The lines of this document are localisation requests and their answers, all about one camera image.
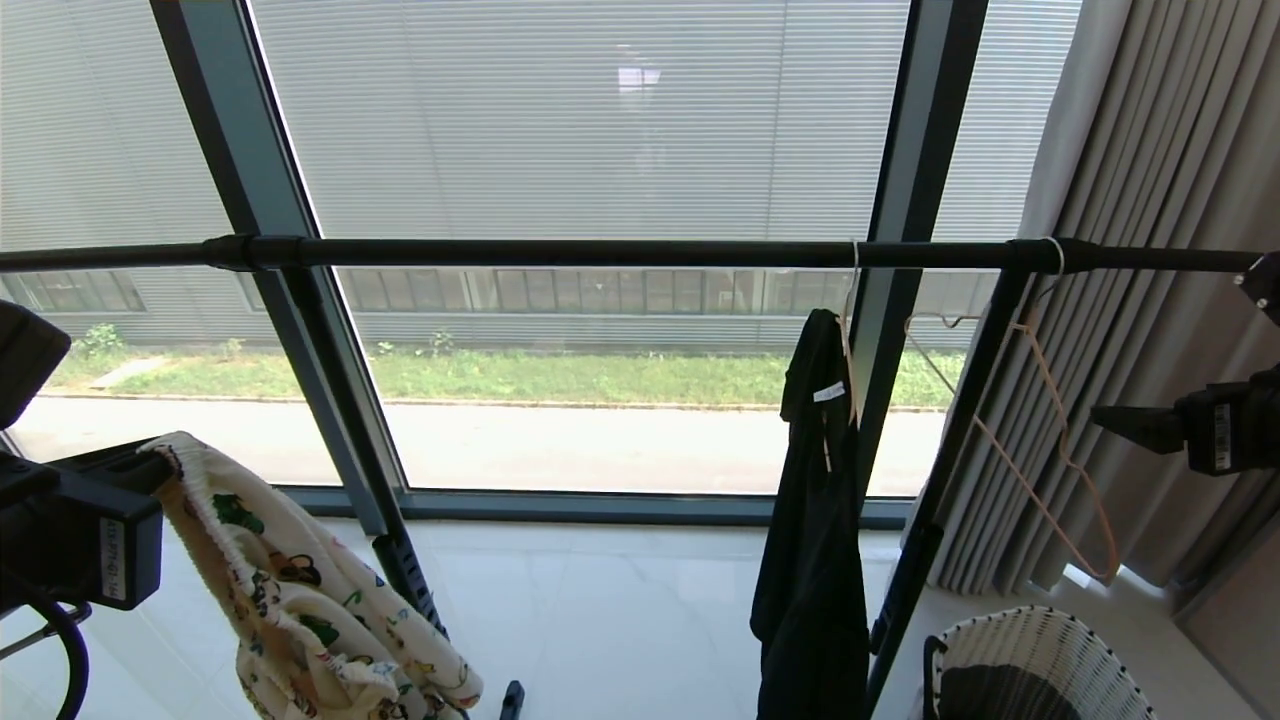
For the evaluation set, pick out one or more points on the beige curtain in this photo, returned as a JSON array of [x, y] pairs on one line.
[[1150, 150]]

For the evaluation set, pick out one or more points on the black garment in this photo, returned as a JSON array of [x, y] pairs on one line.
[[810, 560]]

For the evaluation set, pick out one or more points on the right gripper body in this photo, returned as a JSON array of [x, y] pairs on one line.
[[1230, 430]]

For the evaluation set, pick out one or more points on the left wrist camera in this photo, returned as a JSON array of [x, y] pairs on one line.
[[20, 360]]

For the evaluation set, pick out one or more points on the pink clothes hanger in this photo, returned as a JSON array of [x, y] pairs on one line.
[[849, 370], [1110, 572]]

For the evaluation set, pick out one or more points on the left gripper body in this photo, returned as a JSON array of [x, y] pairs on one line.
[[70, 540]]

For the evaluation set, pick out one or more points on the cream printed garment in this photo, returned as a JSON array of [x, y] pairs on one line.
[[300, 600]]

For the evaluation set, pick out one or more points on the window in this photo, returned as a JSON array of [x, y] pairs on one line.
[[250, 150]]

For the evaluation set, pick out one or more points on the black clothes rack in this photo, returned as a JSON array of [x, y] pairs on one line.
[[600, 252]]

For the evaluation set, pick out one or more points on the white laundry basket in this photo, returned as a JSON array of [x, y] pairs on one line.
[[1040, 640]]

